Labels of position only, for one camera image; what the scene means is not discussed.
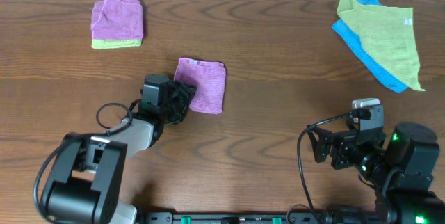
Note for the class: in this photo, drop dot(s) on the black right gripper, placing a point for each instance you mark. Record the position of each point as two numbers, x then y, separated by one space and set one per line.
343 141

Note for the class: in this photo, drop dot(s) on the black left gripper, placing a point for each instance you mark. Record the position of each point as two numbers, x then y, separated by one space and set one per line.
177 99

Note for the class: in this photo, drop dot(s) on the purple microfiber cloth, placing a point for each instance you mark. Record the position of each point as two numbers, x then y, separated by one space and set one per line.
209 78

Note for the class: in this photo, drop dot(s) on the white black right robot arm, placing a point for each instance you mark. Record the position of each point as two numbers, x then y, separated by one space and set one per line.
400 172

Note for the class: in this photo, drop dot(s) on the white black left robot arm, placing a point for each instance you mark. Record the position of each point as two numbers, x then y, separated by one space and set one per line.
79 182

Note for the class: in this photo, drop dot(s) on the folded green cloth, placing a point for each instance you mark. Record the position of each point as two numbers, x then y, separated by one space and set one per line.
114 44

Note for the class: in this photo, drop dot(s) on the folded purple cloth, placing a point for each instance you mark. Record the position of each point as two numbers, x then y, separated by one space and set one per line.
117 20

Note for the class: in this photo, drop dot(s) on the blue cloth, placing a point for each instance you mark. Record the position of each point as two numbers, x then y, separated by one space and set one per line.
365 57

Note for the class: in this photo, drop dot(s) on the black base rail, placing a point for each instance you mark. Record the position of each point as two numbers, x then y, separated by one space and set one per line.
295 217

